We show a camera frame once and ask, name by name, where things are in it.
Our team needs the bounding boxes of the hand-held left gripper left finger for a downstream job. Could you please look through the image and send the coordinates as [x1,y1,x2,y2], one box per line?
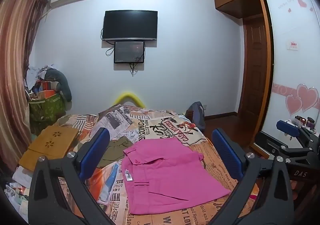
[28,127,118,225]

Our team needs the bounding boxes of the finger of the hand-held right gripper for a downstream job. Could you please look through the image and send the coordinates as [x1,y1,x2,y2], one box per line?
[254,131,313,163]
[276,120,320,146]

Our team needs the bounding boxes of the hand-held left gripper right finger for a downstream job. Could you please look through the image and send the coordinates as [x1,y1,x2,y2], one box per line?
[211,129,295,225]

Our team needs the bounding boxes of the pink pants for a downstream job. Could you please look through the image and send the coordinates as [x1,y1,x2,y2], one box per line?
[121,138,232,215]

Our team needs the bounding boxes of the olive green garment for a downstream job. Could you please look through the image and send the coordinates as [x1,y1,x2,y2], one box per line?
[96,139,134,168]

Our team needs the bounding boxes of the grey blue backpack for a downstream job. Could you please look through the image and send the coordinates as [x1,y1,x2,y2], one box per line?
[185,101,206,138]

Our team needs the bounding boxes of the wooden lap desk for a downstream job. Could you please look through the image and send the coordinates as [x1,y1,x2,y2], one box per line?
[19,125,80,172]

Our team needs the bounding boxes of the white heart print sliding door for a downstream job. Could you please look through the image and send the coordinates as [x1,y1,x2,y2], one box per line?
[260,0,320,160]

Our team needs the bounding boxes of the newspaper print blanket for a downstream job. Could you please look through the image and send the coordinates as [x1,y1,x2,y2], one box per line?
[5,104,260,225]

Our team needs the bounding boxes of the green storage bag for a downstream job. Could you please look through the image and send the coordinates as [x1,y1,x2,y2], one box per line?
[28,92,66,123]

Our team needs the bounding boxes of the yellow foam tube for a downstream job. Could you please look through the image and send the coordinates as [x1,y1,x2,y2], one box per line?
[114,90,146,108]

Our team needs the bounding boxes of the brown wooden door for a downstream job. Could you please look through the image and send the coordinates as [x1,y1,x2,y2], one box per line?
[239,16,270,118]

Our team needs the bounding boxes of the orange box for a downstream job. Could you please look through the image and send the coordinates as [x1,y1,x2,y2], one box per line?
[37,80,60,100]

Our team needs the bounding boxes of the grey plush pillow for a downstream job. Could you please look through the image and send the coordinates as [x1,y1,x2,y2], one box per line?
[45,68,72,102]

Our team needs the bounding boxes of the pile of mixed cloths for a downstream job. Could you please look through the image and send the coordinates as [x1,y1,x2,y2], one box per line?
[4,167,34,223]

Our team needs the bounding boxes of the white crumpled cloth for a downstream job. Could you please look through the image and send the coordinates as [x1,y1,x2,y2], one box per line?
[24,64,57,90]

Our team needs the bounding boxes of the striped brown curtain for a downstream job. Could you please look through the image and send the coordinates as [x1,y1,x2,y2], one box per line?
[0,0,51,170]

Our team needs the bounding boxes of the small black wall monitor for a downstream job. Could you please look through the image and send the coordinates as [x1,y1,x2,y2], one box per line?
[114,41,145,64]

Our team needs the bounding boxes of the black wall television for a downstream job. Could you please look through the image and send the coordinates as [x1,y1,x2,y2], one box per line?
[103,10,158,41]

